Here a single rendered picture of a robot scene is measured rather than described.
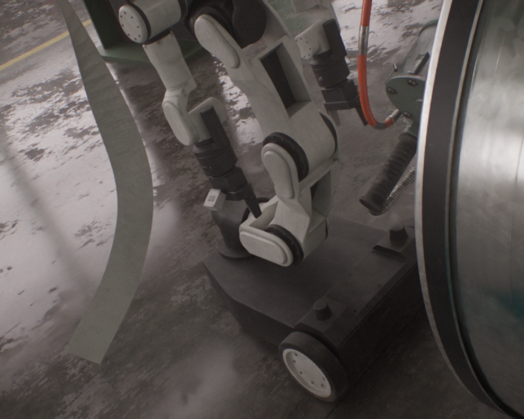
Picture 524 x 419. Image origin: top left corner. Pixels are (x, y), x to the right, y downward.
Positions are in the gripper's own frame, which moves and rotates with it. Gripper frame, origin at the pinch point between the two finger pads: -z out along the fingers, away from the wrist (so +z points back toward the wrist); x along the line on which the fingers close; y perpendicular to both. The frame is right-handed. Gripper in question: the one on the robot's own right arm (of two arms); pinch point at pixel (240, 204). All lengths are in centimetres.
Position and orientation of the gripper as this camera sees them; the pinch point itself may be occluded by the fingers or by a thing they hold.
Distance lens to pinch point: 165.2
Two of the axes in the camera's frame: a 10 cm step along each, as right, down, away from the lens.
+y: 6.7, -5.7, 4.8
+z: -4.1, -8.2, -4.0
